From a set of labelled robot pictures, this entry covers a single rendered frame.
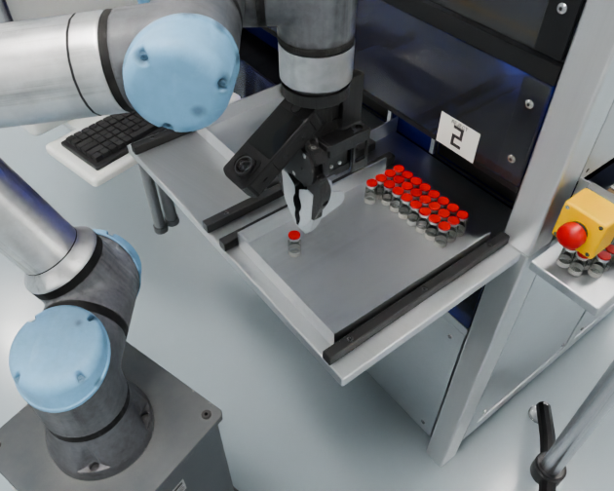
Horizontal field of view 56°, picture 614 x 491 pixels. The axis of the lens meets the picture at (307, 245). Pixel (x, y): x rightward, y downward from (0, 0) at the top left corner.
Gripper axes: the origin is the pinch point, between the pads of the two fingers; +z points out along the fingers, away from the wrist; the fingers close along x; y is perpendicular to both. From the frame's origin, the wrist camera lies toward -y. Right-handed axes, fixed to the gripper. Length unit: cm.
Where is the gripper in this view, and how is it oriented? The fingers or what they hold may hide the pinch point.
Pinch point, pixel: (300, 226)
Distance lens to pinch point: 72.4
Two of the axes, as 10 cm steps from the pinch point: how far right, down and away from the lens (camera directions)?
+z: 0.0, 6.9, 7.3
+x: -6.0, -5.8, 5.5
